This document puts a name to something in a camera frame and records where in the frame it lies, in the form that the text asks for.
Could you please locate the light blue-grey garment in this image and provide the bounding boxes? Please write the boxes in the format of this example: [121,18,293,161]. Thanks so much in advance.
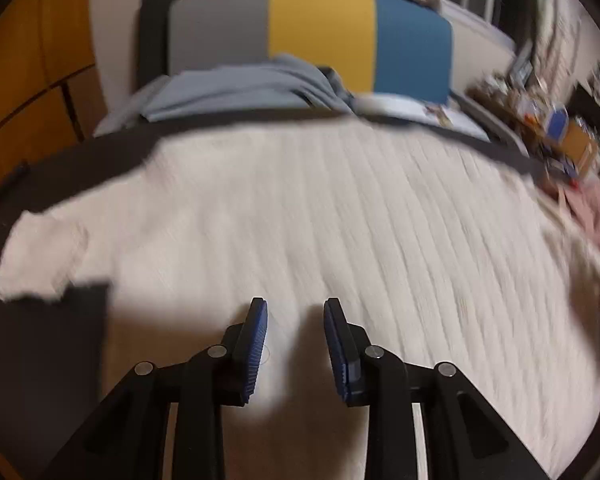
[94,54,357,137]

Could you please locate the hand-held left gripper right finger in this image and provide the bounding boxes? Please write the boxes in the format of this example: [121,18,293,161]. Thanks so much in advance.
[323,297,551,480]

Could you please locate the orange wooden cabinet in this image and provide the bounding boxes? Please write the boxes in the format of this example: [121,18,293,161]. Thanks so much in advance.
[0,0,106,221]

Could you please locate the white knit sweater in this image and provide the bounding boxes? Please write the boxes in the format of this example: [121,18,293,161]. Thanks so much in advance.
[0,120,600,480]

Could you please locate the pile of assorted clutter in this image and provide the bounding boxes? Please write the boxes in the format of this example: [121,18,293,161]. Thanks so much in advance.
[467,72,600,187]

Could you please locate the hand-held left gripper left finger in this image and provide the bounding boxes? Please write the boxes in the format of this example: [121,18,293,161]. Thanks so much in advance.
[39,297,269,480]

